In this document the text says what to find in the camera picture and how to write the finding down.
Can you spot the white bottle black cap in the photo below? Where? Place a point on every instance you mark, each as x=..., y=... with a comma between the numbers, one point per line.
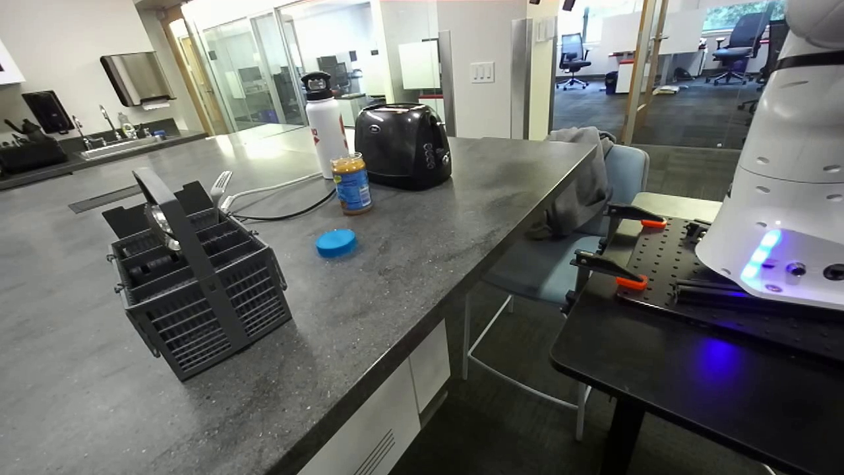
x=326, y=128

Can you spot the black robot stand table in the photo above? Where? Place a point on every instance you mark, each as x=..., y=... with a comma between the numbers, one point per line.
x=703, y=379

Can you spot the wall paper towel dispenser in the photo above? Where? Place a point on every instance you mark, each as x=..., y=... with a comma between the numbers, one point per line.
x=135, y=79

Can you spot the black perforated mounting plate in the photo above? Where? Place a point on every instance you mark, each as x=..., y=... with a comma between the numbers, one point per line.
x=660, y=260

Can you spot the sink faucet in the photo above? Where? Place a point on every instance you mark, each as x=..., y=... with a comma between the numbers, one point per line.
x=109, y=123

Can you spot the grey hooded coat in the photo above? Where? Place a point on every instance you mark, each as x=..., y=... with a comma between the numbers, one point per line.
x=582, y=189

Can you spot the white light switch plate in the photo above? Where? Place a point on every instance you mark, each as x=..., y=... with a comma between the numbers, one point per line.
x=485, y=72

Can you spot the dark office chair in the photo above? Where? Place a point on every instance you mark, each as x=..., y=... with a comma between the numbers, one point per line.
x=740, y=43

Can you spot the peanut butter jar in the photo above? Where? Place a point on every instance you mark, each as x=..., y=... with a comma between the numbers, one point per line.
x=354, y=189

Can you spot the dark grey cutlery basket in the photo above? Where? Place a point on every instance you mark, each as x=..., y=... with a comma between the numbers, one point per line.
x=202, y=298

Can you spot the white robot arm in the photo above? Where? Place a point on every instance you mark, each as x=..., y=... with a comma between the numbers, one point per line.
x=792, y=159

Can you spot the blue round lid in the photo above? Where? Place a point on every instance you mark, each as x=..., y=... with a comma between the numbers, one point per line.
x=337, y=243

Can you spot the blue office chair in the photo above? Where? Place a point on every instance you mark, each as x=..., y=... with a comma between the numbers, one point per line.
x=574, y=57

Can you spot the black toaster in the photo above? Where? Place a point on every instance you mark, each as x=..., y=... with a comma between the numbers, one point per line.
x=400, y=145

